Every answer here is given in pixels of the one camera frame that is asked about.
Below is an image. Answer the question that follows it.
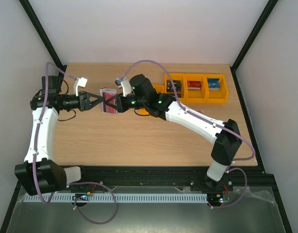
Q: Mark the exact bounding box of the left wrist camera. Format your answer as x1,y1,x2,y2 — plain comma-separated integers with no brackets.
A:
73,77,88,96

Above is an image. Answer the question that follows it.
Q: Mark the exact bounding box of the black frame post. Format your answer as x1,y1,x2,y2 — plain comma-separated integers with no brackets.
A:
18,0,68,81
230,0,279,71

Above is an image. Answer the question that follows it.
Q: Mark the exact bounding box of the yellow bin with red cards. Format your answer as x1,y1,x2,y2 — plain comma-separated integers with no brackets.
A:
185,73,209,103

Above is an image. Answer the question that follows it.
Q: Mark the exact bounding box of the yellow bin with blue cards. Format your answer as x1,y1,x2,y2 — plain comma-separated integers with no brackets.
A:
205,74,229,104

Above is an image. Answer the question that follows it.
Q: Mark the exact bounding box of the yellow bin with beige cards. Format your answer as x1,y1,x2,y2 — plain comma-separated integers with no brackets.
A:
136,84,164,116

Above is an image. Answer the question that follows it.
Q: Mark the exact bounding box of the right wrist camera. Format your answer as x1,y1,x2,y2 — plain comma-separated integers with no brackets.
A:
114,76,133,97

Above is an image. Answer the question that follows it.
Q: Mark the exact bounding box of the white slotted cable duct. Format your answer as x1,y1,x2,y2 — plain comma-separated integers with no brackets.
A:
18,192,209,203

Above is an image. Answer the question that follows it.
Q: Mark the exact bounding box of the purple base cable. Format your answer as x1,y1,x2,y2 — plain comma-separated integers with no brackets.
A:
72,183,117,226

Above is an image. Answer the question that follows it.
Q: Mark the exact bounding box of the blue card stack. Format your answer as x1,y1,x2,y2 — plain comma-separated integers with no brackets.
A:
207,78,220,91

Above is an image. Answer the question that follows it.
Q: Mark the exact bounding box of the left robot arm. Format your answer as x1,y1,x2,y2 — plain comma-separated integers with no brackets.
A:
15,76,103,196

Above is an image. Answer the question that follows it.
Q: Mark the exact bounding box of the red card stack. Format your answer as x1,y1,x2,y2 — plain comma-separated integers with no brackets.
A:
187,80,202,90

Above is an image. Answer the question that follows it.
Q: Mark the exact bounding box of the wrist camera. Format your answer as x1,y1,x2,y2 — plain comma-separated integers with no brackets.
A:
114,76,133,97
73,77,88,96

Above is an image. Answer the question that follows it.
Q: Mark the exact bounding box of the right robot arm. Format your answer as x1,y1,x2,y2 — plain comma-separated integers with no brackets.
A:
103,74,242,190

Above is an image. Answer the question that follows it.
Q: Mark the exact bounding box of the yellow bin with black cards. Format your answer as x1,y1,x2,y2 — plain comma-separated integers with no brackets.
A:
164,73,185,101

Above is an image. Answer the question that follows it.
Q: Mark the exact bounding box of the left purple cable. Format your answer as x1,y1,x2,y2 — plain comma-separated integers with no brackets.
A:
32,62,79,205

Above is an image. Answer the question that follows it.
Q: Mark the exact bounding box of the right black frame post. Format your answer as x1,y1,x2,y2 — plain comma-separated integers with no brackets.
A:
230,0,279,71

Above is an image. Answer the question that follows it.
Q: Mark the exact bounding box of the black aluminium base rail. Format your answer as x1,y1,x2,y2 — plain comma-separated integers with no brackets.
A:
61,165,276,192

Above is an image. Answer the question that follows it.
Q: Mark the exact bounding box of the left black frame post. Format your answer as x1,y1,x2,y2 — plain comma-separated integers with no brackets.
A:
18,0,68,81

